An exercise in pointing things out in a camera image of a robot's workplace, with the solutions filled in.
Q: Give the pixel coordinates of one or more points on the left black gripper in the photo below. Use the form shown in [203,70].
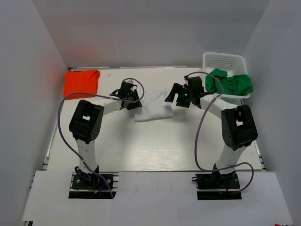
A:
[134,105]

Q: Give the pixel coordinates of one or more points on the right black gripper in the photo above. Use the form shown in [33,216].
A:
[178,88]

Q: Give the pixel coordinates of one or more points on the white t shirt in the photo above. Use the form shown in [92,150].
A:
[154,107]

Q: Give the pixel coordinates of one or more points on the green t shirt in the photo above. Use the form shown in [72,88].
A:
[238,85]

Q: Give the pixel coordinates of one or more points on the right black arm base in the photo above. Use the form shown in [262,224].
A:
[213,187]

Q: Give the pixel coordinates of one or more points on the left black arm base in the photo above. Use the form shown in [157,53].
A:
[98,190]

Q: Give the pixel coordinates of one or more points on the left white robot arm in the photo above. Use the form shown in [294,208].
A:
[86,123]

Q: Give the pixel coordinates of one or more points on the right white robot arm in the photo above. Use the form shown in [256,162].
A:
[238,126]

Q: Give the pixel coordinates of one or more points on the folded orange t shirt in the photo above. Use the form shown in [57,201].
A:
[81,81]

